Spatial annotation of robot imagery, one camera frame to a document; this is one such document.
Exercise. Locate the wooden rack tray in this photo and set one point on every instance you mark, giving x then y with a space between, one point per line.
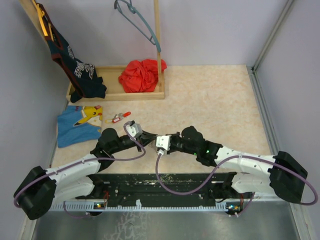
110 74

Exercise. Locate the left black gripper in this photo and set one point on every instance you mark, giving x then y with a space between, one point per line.
146 138

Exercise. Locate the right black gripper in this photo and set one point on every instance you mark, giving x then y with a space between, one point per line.
177 134

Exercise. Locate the red crumpled cloth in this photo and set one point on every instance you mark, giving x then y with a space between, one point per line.
140 76

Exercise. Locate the aluminium frame rail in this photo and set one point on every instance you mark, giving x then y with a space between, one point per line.
285 78

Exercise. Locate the dark navy jersey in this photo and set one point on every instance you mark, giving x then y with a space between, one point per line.
82 76

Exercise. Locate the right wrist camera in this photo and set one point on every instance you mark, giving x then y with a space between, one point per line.
163 143

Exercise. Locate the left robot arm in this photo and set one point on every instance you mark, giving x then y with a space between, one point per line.
43 188

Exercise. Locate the blue pikachu shirt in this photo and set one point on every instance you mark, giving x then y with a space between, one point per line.
78 124

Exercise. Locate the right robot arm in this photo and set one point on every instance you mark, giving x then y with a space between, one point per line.
278 174

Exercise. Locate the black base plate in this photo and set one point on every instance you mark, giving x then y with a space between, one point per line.
143 192

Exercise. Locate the yellow clothes hanger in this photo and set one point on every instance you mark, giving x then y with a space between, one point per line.
44 24

